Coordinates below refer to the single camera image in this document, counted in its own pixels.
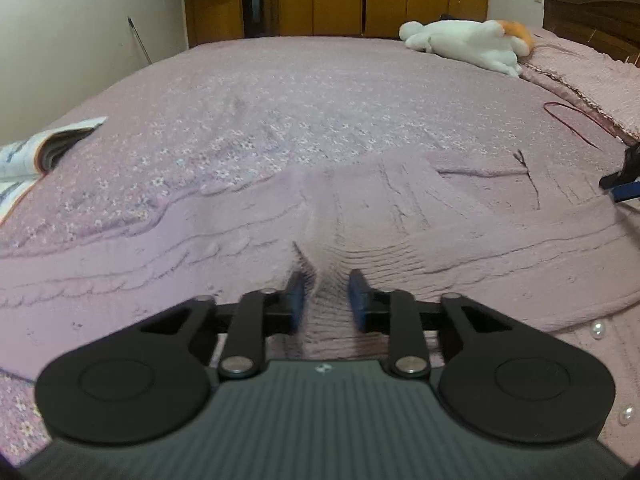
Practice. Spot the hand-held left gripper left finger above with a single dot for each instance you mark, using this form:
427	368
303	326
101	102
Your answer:
296	296

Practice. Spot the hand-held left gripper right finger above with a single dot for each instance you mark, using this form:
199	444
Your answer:
357	296

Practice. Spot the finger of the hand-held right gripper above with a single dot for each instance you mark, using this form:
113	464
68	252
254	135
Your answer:
622	180

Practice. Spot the pink knitted sweater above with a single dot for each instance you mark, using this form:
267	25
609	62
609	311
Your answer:
400	240

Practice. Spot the pink pillow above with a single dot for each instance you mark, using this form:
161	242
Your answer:
590	75

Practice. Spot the dark wooden headboard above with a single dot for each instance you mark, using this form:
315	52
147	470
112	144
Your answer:
595	22

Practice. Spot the white orange plush toy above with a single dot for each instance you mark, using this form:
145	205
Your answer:
470	40

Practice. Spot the open magazine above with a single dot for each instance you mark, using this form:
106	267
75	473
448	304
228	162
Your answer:
35	155

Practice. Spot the thin stick against wall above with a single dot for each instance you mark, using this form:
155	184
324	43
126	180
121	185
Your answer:
140	40

